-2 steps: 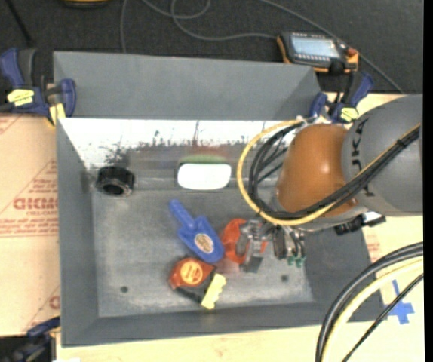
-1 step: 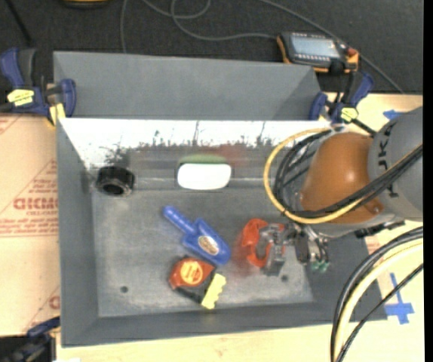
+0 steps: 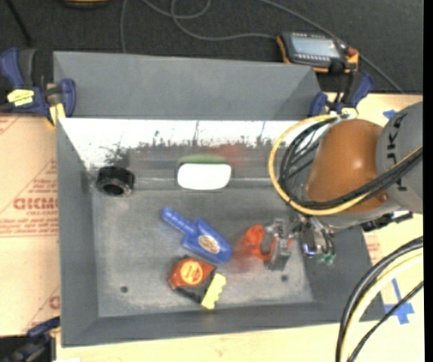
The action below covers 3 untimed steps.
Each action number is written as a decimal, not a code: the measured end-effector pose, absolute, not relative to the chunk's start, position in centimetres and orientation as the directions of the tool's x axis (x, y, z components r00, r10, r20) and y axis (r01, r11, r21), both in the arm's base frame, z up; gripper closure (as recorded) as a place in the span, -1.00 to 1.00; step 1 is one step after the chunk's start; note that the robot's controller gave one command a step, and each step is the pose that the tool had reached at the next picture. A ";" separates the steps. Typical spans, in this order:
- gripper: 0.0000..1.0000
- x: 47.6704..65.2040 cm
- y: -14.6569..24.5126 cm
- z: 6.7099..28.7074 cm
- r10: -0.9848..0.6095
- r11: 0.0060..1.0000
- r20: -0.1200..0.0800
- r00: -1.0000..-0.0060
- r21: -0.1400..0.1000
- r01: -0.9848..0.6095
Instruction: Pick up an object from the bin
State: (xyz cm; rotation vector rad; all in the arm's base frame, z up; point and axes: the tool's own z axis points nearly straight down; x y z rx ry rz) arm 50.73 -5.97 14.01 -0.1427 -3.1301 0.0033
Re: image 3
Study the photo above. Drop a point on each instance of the clear orange plastic object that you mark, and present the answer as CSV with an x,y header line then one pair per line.
x,y
251,243

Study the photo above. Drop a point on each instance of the grey metal bin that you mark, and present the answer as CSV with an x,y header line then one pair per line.
x,y
145,247

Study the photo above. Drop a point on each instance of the blue plastic scoop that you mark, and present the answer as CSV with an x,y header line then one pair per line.
x,y
197,234

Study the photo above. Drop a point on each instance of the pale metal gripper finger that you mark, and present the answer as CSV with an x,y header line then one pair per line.
x,y
278,256
280,229

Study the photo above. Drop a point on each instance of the black cylinder on white bracket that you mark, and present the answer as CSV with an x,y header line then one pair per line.
x,y
380,224

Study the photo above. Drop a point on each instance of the orange and black tape measure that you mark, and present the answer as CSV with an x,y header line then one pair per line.
x,y
188,275

